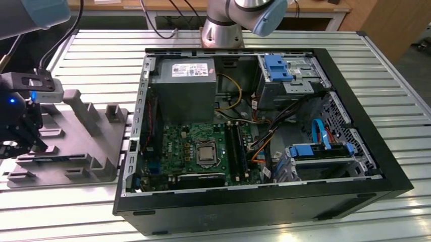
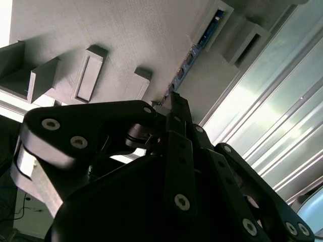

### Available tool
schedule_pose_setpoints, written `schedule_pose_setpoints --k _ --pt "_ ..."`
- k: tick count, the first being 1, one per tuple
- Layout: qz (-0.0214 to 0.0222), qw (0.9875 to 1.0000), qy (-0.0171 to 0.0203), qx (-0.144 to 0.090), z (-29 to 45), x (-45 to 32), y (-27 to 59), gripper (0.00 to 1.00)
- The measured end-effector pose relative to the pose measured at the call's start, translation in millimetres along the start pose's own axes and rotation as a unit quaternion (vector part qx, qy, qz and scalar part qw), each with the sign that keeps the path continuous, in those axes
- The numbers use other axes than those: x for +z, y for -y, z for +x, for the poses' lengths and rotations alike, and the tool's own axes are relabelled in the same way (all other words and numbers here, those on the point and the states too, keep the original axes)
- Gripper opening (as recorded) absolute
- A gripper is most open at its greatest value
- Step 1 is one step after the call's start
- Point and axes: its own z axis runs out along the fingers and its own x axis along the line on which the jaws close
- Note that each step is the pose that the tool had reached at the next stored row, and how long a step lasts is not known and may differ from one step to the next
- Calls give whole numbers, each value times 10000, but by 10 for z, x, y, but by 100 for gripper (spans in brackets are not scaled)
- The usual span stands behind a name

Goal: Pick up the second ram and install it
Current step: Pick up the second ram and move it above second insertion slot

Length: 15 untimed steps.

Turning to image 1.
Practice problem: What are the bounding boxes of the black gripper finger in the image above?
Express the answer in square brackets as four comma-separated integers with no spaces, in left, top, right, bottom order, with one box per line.
[19,100,48,153]
[0,141,31,159]

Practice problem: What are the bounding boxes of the grey parts rack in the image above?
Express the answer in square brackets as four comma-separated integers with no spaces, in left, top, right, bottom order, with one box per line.
[7,89,131,189]

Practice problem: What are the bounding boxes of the green motherboard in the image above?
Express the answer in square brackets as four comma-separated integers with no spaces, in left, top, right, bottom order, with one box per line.
[136,120,269,192]

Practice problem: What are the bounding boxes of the grey power supply unit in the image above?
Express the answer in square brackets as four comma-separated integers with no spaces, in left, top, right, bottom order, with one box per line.
[149,58,219,126]

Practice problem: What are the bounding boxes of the wooden desk white legs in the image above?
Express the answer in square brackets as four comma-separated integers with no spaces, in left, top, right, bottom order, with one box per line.
[67,0,352,31]

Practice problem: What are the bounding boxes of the black CPU socket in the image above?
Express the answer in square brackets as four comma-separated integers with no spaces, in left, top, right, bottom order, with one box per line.
[193,139,220,169]

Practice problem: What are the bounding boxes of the silver CPU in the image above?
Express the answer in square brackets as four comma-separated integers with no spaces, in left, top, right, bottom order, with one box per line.
[197,146,216,162]

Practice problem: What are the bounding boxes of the black graphics card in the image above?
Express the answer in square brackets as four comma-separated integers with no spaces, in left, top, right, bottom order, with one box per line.
[175,172,227,189]

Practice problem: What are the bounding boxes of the black open PC case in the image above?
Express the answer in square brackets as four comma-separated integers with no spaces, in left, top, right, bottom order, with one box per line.
[112,47,414,236]

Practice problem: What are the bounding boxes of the blue drive latch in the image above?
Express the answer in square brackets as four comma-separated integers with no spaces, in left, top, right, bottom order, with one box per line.
[264,54,293,82]

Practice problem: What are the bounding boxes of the silver drive cage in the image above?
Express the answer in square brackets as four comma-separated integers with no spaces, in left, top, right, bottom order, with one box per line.
[257,53,333,109]

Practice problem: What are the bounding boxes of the hard disk in blue carrier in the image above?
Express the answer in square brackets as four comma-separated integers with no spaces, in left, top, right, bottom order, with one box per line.
[285,142,355,160]

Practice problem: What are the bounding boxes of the silver disk bay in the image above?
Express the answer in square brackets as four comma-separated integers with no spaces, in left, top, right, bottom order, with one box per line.
[272,147,373,183]

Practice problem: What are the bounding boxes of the wooden cabinet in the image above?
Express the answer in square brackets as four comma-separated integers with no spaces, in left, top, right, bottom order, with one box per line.
[345,0,431,64]

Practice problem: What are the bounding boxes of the black chair base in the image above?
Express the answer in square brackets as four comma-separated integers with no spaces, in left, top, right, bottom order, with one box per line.
[412,37,431,51]

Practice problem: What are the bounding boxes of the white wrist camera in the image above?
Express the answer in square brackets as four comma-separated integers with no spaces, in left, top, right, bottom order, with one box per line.
[29,77,64,104]

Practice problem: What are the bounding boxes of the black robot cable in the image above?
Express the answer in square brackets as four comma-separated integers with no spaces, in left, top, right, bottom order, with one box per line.
[36,0,85,75]

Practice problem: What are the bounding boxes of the yellow wire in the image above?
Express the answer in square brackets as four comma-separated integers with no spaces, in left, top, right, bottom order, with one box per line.
[215,72,244,111]

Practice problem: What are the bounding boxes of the orange wires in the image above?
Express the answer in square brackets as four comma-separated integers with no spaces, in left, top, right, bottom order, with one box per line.
[251,140,272,165]

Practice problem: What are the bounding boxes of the black wire bundle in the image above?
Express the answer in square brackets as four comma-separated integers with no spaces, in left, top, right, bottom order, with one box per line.
[251,91,329,152]

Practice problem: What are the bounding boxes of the blue flat data wire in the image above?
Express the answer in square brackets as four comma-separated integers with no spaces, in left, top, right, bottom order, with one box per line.
[311,117,333,150]

